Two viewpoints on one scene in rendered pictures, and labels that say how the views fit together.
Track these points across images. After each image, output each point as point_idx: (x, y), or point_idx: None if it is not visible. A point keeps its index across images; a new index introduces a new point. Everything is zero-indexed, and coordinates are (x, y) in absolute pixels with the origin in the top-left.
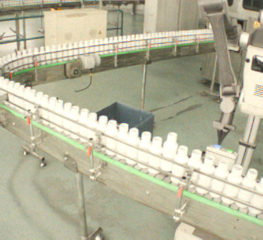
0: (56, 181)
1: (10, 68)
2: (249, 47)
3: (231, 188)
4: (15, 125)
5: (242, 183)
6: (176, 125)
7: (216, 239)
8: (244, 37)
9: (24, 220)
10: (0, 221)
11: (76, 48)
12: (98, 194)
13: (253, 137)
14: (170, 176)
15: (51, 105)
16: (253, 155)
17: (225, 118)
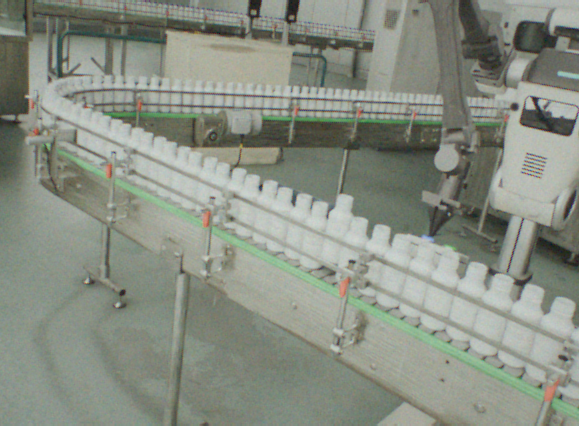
0: (139, 336)
1: (87, 102)
2: (522, 82)
3: (436, 294)
4: (81, 189)
5: (458, 287)
6: None
7: None
8: (516, 67)
9: (53, 397)
10: (0, 393)
11: (219, 94)
12: (216, 369)
13: (518, 261)
14: (335, 270)
15: (154, 150)
16: None
17: (445, 187)
